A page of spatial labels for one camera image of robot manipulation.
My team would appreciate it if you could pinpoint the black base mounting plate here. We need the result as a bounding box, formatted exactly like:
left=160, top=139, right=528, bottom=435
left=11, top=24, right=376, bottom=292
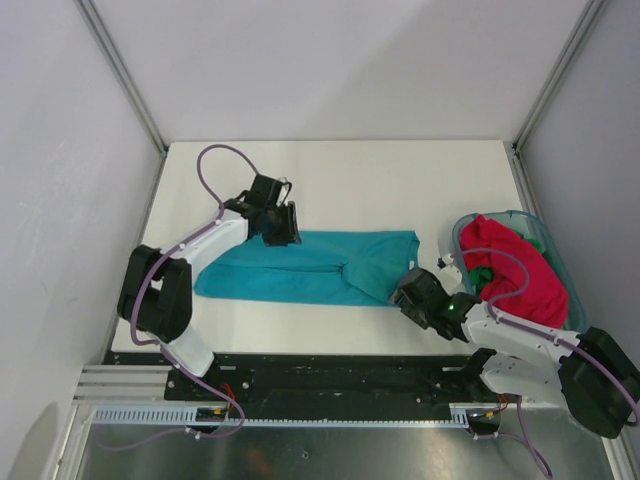
left=164, top=352, right=524, bottom=421

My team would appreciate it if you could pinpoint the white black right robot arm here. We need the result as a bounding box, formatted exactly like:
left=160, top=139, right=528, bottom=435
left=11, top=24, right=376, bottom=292
left=390, top=268, right=639, bottom=439

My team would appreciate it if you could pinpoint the white slotted cable duct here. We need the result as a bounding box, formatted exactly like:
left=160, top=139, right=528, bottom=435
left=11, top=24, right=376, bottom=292
left=92, top=404, right=499, bottom=428

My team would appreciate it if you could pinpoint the aluminium corner post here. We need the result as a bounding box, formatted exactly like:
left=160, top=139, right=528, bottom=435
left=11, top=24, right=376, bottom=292
left=512, top=0, right=609, bottom=151
left=74, top=0, right=169, bottom=154

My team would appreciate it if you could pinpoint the teal t-shirt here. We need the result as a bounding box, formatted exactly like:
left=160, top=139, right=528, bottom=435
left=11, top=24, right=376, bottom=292
left=194, top=230, right=420, bottom=307

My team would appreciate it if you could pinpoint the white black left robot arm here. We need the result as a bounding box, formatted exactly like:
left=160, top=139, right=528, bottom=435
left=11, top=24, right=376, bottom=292
left=117, top=174, right=301, bottom=400

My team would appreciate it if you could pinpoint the magenta red t-shirt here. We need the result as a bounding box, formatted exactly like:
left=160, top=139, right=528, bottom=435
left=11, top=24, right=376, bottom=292
left=459, top=215, right=569, bottom=328

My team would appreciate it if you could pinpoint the right aluminium corner post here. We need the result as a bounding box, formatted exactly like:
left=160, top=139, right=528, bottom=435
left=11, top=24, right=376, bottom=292
left=512, top=0, right=609, bottom=151

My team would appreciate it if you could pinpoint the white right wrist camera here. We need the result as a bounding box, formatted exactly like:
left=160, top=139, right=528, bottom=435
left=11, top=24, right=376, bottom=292
left=435, top=253, right=462, bottom=295

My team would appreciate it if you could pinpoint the green t-shirt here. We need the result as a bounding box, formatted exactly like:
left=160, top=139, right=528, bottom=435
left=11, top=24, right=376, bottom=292
left=469, top=266, right=494, bottom=291

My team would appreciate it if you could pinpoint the aluminium frame rail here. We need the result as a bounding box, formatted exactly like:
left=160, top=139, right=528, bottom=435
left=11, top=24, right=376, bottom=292
left=73, top=365, right=170, bottom=405

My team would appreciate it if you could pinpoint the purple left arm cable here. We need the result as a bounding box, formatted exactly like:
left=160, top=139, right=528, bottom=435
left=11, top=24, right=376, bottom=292
left=94, top=144, right=259, bottom=451

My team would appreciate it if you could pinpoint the left aluminium corner post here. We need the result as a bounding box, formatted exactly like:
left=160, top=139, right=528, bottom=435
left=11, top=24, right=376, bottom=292
left=74, top=0, right=169, bottom=154

